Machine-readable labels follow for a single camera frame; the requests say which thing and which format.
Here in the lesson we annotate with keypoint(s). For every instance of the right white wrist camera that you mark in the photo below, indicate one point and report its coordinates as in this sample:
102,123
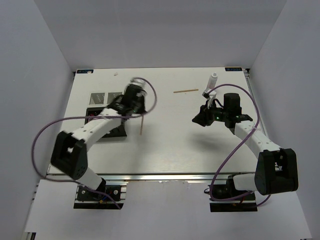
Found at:
209,95

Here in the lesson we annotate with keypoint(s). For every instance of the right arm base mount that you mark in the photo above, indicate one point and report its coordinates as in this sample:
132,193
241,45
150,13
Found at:
228,200

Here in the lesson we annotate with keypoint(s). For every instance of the black mesh organizer box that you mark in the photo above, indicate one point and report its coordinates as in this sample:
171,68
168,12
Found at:
117,132

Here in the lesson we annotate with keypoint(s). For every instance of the wooden stick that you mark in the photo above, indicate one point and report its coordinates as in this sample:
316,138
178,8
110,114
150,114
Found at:
141,125
186,91

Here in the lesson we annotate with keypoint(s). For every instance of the right blue table label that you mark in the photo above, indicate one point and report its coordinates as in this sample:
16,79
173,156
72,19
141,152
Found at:
233,69

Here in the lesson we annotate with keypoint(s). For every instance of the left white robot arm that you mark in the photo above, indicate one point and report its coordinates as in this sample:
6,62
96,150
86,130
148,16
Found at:
70,152

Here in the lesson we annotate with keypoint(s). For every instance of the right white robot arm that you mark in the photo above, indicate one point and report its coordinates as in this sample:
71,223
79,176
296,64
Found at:
276,170

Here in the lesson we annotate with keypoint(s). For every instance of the white mesh organizer box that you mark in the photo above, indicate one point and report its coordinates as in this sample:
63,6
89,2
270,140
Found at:
102,98

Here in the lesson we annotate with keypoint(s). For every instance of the left blue table label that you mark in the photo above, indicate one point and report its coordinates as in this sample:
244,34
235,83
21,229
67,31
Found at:
84,71

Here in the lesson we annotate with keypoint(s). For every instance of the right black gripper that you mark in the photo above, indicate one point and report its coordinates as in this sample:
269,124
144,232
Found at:
203,118

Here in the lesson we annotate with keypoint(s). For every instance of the blue table label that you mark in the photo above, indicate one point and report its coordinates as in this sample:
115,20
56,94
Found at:
84,71
233,69

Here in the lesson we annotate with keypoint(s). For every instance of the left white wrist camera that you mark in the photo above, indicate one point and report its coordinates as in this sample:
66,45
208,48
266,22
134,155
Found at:
140,83

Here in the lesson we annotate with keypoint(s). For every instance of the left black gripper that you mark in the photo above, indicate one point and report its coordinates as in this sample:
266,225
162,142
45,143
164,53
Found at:
142,98

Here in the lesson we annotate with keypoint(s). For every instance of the white pink blue bottle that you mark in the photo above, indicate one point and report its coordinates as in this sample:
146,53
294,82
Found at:
212,81

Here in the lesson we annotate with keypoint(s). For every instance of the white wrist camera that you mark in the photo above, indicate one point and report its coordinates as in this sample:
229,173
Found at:
209,95
140,83

